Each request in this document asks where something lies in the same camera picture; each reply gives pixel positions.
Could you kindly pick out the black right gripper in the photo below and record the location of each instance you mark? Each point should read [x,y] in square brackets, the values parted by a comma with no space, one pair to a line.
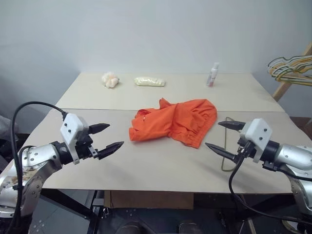
[246,152]

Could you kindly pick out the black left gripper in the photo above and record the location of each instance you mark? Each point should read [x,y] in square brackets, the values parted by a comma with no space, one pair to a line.
[85,146]

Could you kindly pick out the orange cloth garment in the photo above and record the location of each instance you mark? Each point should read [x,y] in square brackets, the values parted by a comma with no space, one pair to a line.
[170,122]

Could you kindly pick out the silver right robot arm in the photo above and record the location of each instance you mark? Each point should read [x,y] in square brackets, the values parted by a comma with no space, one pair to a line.
[292,153]

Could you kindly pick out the white crumpled cloth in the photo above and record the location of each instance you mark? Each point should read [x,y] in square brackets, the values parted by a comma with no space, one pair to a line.
[109,79]

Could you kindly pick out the small white spray bottle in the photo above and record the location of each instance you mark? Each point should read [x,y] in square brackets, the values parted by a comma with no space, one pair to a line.
[212,75]

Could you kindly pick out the wooden clothes rack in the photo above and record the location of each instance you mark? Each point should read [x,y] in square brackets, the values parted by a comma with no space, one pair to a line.
[282,89]

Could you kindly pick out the brown cardboard under table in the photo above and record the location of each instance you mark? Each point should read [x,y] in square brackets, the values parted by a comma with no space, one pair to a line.
[148,199]

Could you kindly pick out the dark rounded shape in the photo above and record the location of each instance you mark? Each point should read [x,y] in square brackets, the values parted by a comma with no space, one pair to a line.
[191,228]
[131,228]

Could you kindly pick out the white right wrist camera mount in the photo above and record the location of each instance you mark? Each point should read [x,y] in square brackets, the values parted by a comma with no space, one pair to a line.
[256,129]

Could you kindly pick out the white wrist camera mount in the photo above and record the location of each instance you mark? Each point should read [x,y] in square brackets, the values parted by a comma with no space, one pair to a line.
[72,124]
[256,129]

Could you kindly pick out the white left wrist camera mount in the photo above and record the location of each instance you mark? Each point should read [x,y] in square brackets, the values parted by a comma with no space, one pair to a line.
[72,124]

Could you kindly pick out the black metal table frame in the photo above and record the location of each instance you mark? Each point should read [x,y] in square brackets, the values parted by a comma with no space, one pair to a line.
[80,207]

